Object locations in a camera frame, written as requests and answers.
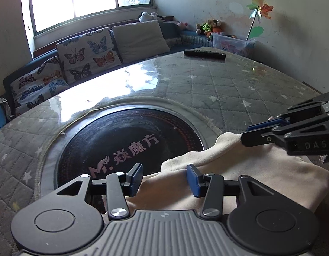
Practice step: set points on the window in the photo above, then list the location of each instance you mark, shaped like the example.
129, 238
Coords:
81, 0

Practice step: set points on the green paper leaf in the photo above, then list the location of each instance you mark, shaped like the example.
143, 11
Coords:
257, 31

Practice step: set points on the colourful pinwheel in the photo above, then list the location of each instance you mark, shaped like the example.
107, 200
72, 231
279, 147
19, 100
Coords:
260, 9

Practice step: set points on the black remote control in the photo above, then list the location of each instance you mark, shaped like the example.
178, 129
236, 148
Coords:
204, 54

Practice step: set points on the blue sofa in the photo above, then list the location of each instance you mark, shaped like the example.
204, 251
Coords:
172, 32

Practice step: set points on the large butterfly print cushion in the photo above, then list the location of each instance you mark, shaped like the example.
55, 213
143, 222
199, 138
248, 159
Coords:
89, 54

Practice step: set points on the clear plastic storage box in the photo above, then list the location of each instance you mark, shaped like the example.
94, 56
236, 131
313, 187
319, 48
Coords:
233, 44

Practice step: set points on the brown bear plush toys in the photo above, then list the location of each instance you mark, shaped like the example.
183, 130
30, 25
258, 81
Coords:
209, 27

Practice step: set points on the grey cloth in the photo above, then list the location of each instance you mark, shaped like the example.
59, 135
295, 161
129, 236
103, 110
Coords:
1, 106

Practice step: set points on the grey quilted star table cover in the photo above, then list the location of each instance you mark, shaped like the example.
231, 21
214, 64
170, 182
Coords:
207, 85

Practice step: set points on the pink plush toy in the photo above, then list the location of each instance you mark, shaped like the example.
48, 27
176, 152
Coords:
182, 25

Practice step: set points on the cream sweatshirt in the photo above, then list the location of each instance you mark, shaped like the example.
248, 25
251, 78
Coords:
260, 170

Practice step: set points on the black round induction cooktop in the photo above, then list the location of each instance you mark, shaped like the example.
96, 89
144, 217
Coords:
121, 136

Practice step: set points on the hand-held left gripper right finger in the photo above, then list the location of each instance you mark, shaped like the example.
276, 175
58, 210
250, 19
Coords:
193, 180

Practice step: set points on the white panda plush toy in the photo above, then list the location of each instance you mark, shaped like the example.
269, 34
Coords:
149, 17

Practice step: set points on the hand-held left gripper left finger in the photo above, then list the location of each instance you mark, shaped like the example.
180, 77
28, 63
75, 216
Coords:
135, 178

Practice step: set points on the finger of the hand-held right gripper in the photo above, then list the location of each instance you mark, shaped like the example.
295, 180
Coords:
257, 139
268, 124

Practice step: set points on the beige cushion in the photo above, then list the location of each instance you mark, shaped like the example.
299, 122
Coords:
140, 41

